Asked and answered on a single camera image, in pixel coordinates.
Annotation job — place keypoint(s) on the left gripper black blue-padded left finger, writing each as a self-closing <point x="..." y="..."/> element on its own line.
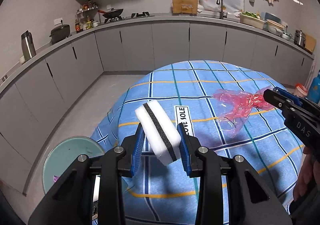
<point x="70" y="199"/>

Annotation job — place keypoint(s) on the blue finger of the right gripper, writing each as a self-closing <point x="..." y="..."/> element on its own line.
<point x="288" y="95"/>

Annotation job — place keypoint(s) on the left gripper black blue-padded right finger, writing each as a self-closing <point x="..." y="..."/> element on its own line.
<point x="250" y="200"/>

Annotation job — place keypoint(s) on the pink plastic bag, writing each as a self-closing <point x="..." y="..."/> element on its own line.
<point x="235" y="107"/>

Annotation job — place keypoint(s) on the white black sponge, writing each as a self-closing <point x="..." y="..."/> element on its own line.
<point x="160" y="132"/>

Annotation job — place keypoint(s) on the purple snack wrapper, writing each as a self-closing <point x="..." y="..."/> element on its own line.
<point x="55" y="178"/>

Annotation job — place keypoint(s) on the teal round trash bin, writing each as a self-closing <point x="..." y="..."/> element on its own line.
<point x="63" y="154"/>

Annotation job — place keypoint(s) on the black kitchen faucet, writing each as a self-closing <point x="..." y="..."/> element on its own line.
<point x="220" y="4"/>

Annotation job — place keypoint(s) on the grey kitchen cabinets counter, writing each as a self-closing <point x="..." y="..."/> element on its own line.
<point x="36" y="95"/>

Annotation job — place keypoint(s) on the person's hand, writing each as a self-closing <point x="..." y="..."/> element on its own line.
<point x="305" y="175"/>

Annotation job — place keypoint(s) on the white red-lid bucket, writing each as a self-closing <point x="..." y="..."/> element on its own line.
<point x="300" y="90"/>

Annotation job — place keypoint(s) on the blue water bottle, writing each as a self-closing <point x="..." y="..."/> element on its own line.
<point x="314" y="90"/>

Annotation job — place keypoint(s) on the blue plaid tablecloth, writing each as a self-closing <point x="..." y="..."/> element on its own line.
<point x="160" y="194"/>

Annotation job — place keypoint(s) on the wooden cutting board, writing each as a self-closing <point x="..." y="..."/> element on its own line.
<point x="310" y="43"/>

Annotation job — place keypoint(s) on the steel pot right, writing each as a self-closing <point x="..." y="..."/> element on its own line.
<point x="300" y="38"/>

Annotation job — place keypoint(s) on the white bowl stack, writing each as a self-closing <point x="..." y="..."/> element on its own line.
<point x="274" y="27"/>

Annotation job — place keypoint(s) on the white basin with vegetables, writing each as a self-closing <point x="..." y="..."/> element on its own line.
<point x="253" y="21"/>

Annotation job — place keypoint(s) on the wooden knife block box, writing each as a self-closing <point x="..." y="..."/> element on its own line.
<point x="184" y="6"/>

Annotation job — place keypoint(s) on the gas stove burner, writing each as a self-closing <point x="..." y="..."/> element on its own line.
<point x="138" y="15"/>

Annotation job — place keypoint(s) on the steel thermos kettle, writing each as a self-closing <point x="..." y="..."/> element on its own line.
<point x="27" y="44"/>

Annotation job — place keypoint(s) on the black rice cooker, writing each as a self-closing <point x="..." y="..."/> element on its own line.
<point x="59" y="33"/>

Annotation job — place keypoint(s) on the spice rack with bottles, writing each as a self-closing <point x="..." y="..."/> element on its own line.
<point x="85" y="16"/>

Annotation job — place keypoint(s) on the black wok pan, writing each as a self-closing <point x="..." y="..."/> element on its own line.
<point x="112" y="13"/>

